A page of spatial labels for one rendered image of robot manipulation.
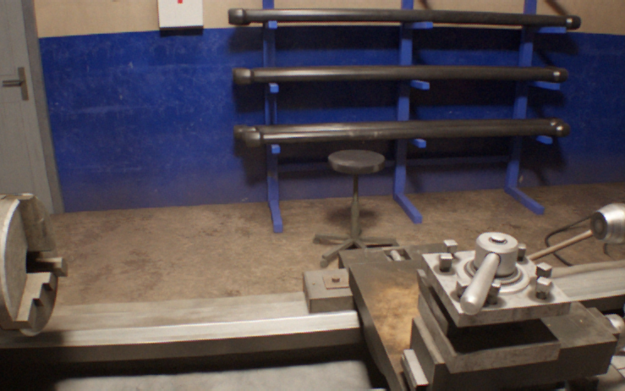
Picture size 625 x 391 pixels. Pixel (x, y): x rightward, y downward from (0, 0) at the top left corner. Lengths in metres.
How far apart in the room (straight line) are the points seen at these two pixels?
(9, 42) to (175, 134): 1.36
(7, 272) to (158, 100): 3.12
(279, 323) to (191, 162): 2.95
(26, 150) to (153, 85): 1.09
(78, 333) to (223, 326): 0.32
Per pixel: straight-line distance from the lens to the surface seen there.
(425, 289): 0.83
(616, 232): 1.15
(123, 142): 4.04
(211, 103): 3.89
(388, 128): 3.70
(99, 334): 1.21
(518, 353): 0.77
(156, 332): 1.18
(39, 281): 0.95
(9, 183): 4.36
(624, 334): 0.95
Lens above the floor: 1.51
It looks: 21 degrees down
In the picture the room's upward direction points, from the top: straight up
